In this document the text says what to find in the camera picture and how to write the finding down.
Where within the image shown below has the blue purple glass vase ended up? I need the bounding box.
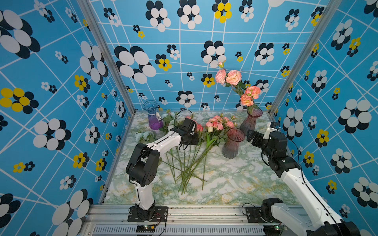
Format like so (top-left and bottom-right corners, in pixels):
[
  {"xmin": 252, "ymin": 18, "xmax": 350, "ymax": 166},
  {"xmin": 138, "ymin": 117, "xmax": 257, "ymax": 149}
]
[{"xmin": 142, "ymin": 100, "xmax": 163, "ymax": 130}]

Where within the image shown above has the pink peony flower stem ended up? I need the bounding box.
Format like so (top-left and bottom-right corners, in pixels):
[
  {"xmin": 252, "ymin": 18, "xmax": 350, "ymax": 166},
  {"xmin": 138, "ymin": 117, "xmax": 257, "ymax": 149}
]
[{"xmin": 215, "ymin": 61, "xmax": 246, "ymax": 96}]

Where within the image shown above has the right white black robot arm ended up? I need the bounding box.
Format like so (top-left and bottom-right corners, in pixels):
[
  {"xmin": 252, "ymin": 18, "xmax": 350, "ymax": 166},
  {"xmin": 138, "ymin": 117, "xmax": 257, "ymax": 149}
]
[{"xmin": 247, "ymin": 128, "xmax": 360, "ymax": 236}]

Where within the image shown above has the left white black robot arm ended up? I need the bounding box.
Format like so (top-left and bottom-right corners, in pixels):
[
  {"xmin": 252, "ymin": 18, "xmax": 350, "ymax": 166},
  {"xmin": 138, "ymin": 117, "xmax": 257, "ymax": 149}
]
[{"xmin": 126, "ymin": 118, "xmax": 199, "ymax": 221}]

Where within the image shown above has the pile of artificial flowers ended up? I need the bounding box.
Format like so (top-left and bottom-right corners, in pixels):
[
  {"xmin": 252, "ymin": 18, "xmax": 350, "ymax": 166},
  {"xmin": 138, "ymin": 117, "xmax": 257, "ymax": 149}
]
[{"xmin": 126, "ymin": 112, "xmax": 236, "ymax": 194}]

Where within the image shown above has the rear pink grey glass vase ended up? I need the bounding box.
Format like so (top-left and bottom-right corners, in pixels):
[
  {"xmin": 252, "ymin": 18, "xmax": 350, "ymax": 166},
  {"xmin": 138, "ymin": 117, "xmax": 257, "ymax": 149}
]
[{"xmin": 239, "ymin": 108, "xmax": 263, "ymax": 136}]

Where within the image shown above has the pink grey glass vase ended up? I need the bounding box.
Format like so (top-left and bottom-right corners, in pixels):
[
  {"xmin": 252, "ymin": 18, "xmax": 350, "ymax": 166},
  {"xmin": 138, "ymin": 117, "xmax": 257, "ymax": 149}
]
[
  {"xmin": 221, "ymin": 128, "xmax": 245, "ymax": 159},
  {"xmin": 239, "ymin": 108, "xmax": 263, "ymax": 136}
]

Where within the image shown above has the front pink grey glass vase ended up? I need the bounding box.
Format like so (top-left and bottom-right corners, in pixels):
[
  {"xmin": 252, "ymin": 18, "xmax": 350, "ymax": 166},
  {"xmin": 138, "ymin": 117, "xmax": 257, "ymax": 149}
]
[{"xmin": 221, "ymin": 128, "xmax": 245, "ymax": 159}]

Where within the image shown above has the right controller circuit board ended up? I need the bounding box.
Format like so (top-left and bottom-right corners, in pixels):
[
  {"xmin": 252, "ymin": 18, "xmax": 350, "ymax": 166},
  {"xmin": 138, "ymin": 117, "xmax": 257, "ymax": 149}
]
[{"xmin": 264, "ymin": 225, "xmax": 288, "ymax": 236}]

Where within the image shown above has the controller circuit board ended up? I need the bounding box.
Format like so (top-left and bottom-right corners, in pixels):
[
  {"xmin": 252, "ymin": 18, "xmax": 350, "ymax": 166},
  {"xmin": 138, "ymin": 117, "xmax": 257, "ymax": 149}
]
[
  {"xmin": 136, "ymin": 225, "xmax": 156, "ymax": 234},
  {"xmin": 264, "ymin": 225, "xmax": 288, "ymax": 236}
]

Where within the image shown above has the left controller circuit board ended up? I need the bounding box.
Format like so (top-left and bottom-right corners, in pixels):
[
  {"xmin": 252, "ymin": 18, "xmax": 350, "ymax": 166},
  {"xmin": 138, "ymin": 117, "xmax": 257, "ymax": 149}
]
[{"xmin": 136, "ymin": 225, "xmax": 156, "ymax": 234}]

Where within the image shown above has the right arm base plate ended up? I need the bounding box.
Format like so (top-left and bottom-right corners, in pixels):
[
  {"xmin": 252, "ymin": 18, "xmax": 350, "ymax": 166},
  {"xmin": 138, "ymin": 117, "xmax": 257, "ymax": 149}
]
[{"xmin": 242, "ymin": 206, "xmax": 281, "ymax": 224}]

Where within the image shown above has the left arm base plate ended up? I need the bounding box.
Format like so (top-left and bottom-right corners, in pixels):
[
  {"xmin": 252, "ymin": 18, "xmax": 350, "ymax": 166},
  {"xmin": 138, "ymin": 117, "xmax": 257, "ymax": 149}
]
[{"xmin": 128, "ymin": 205, "xmax": 168, "ymax": 223}]

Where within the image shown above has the aluminium front rail frame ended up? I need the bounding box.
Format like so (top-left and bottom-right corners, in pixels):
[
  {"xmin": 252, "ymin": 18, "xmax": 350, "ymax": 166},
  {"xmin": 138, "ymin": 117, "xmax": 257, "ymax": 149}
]
[{"xmin": 79, "ymin": 204, "xmax": 309, "ymax": 236}]

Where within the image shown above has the right corner aluminium post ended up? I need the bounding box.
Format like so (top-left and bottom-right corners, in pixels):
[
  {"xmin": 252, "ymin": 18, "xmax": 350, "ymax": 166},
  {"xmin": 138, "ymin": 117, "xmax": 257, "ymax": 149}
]
[{"xmin": 269, "ymin": 0, "xmax": 342, "ymax": 117}]

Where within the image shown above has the corner aluminium post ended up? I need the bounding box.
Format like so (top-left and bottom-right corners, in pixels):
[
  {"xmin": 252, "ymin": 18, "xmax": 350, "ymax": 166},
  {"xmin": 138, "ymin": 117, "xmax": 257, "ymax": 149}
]
[
  {"xmin": 77, "ymin": 0, "xmax": 136, "ymax": 116},
  {"xmin": 269, "ymin": 0, "xmax": 342, "ymax": 117}
]

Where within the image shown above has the left corner aluminium post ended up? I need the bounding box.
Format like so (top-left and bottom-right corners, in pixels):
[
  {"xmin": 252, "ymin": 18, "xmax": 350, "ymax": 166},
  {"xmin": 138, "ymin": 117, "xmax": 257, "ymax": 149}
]
[{"xmin": 77, "ymin": 0, "xmax": 136, "ymax": 116}]

